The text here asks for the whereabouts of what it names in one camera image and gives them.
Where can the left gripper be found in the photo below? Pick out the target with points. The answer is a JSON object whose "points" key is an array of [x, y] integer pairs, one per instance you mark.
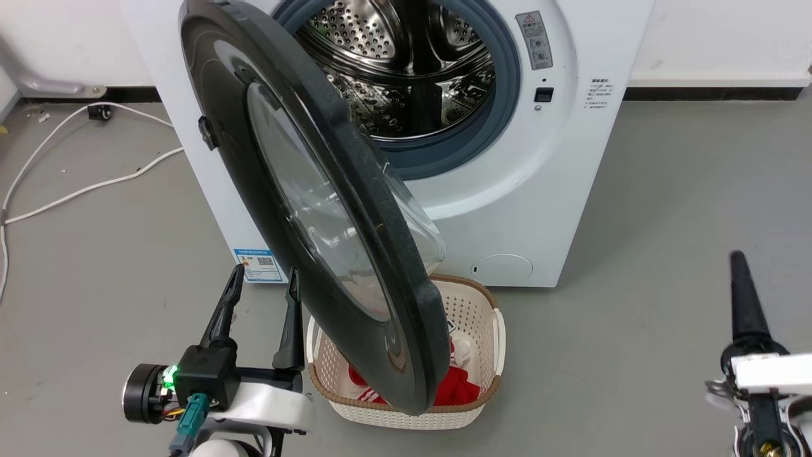
{"points": [[209, 377]]}

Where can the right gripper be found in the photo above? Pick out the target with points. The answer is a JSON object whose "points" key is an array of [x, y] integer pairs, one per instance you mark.
{"points": [[767, 374]]}

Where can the dark round washer door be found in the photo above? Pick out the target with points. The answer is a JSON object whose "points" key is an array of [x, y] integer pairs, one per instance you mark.
{"points": [[355, 190]]}

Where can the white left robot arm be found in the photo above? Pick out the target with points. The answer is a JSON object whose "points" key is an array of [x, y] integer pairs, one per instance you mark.
{"points": [[225, 449]]}

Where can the blue-grey rubber door gasket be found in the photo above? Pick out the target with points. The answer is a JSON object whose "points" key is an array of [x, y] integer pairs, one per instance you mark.
{"points": [[444, 155]]}

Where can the white front-load washing machine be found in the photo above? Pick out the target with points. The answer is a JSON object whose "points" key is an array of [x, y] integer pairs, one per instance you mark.
{"points": [[507, 190]]}

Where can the black door lock slot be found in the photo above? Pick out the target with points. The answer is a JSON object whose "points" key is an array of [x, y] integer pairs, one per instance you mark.
{"points": [[543, 94]]}

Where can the blue energy label sticker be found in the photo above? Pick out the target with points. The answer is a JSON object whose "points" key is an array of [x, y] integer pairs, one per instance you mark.
{"points": [[258, 265]]}

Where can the white garment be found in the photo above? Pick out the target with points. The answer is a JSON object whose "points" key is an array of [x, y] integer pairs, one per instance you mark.
{"points": [[462, 353]]}

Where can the red striped garment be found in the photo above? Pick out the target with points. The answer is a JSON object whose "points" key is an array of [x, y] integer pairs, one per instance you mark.
{"points": [[458, 387]]}

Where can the cream perforated laundry basket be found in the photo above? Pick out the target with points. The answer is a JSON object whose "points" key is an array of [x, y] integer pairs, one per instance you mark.
{"points": [[474, 317]]}

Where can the round white filter cover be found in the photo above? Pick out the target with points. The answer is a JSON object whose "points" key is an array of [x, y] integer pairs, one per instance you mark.
{"points": [[501, 268]]}

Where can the small black caster wheel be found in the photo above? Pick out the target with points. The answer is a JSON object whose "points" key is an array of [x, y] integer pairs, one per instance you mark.
{"points": [[99, 113]]}

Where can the stainless steel washer drum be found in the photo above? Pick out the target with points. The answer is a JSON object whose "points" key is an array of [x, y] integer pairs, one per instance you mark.
{"points": [[380, 38]]}

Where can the grey warning sticker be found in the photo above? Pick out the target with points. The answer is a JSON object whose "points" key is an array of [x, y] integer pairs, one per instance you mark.
{"points": [[534, 39]]}

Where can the grey metal floor bracket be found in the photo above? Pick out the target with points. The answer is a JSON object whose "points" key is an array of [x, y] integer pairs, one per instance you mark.
{"points": [[44, 84]]}

